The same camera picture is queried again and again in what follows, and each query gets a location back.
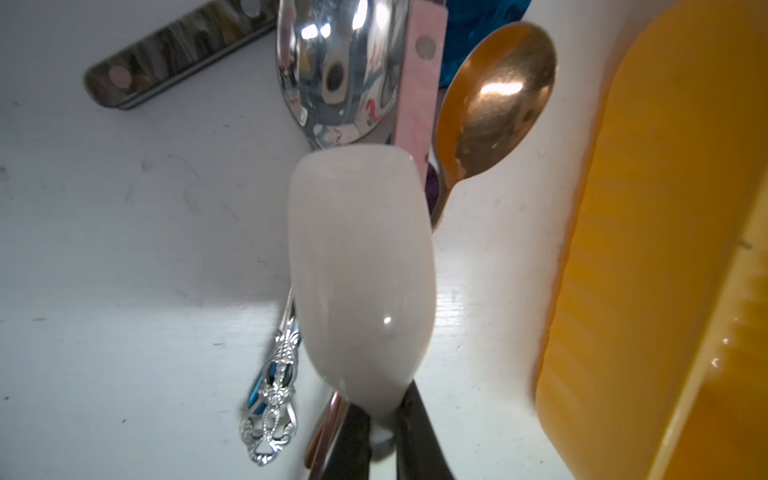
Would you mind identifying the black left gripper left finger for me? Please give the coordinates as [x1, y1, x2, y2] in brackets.
[320, 404, 371, 480]

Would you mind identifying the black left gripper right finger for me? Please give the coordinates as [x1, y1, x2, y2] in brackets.
[395, 381, 455, 480]

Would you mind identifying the ornate silver spoon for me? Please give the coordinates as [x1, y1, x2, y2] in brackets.
[239, 290, 301, 467]

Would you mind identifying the white ceramic spoon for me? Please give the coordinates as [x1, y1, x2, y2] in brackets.
[287, 144, 436, 423]

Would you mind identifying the yellow plastic storage box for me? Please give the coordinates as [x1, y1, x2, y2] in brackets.
[535, 1, 767, 479]

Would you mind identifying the pink handled steel spoon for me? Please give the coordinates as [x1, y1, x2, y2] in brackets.
[276, 0, 448, 178]

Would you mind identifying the steel spoon patterned handle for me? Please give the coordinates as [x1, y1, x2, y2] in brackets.
[83, 0, 279, 110]

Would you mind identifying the copper spoon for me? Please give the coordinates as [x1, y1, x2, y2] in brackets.
[431, 21, 558, 226]

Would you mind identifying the blue metal spoon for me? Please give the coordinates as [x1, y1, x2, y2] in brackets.
[439, 0, 531, 89]

